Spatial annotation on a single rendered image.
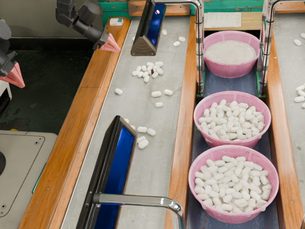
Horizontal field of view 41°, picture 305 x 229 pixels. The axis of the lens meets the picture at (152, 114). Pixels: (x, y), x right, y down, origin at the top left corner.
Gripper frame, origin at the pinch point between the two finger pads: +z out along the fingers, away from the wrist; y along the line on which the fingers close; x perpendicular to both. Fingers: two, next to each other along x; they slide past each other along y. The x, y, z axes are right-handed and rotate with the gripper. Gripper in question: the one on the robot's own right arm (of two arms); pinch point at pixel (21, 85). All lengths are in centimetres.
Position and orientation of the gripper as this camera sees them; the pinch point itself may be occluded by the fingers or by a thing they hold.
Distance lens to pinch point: 134.7
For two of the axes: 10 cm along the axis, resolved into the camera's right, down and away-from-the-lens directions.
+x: -8.3, 3.0, 4.6
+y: 1.7, -6.7, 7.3
